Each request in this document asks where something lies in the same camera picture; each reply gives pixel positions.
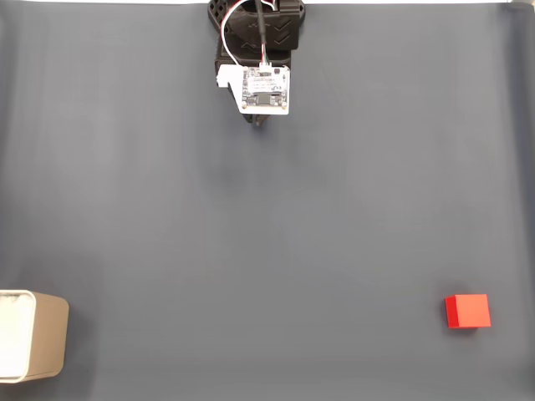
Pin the red cube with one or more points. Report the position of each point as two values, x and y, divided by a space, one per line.
470 311

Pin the beige box with white inside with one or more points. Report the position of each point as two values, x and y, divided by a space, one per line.
46 334

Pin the dark grey table mat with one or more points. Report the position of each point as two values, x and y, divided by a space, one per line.
267 250

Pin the white wrist camera board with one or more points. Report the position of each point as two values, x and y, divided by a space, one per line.
267 89

